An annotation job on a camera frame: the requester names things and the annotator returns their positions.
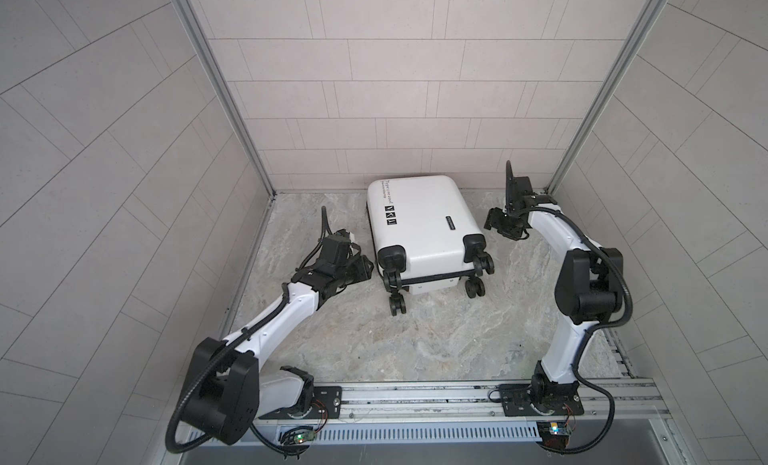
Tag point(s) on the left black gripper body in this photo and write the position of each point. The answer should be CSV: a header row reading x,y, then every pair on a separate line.
x,y
353,272

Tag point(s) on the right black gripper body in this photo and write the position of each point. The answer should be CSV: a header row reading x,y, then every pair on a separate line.
x,y
505,222

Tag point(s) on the black suitcase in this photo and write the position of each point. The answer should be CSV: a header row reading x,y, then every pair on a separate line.
x,y
425,238

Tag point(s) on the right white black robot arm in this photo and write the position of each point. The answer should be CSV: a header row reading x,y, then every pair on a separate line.
x,y
591,294

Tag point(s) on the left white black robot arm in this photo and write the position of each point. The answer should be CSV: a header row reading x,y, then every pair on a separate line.
x,y
224,390

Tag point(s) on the left small circuit board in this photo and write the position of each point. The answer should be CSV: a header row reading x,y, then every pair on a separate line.
x,y
298,436

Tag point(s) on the small circuit board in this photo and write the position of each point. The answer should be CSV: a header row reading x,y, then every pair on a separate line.
x,y
554,434
298,436

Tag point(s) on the right small circuit board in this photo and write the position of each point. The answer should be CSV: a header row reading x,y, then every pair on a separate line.
x,y
554,434

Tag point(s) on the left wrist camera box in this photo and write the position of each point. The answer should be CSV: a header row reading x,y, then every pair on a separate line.
x,y
350,236

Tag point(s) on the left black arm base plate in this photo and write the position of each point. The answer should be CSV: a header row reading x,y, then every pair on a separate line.
x,y
324,403

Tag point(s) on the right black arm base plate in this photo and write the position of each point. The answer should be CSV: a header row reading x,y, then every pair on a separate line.
x,y
532,400

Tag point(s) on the aluminium mounting rail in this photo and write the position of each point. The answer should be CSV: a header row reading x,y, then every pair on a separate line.
x,y
463,412

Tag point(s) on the right aluminium corner post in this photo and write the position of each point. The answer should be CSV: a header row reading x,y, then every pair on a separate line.
x,y
637,35

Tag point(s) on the aluminium corner post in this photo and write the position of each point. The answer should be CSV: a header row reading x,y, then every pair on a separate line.
x,y
637,35
195,32

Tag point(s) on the left aluminium corner post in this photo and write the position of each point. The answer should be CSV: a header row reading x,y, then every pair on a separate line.
x,y
195,32

